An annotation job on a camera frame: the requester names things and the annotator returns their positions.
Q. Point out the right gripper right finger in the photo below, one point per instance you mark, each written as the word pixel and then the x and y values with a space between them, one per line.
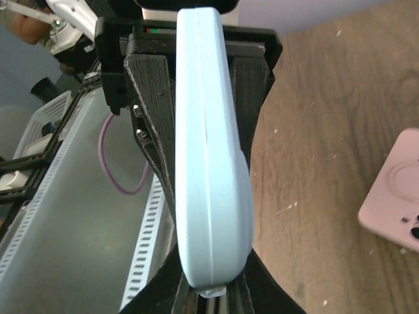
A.
pixel 256 291

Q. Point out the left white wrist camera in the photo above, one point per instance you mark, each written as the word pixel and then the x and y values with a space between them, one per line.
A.
pixel 166 10

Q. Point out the phone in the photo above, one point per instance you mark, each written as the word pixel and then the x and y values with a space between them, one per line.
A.
pixel 213 197

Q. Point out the pink phone case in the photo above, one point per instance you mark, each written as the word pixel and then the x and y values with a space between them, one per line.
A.
pixel 390 209

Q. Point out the person in green shirt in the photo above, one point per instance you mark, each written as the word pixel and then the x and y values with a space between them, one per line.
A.
pixel 27 29

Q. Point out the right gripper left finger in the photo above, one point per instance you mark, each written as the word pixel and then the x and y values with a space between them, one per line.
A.
pixel 167 292

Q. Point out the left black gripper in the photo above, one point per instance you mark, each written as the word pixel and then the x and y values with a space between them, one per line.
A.
pixel 150 73

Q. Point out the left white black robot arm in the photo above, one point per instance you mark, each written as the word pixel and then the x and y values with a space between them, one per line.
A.
pixel 80 15

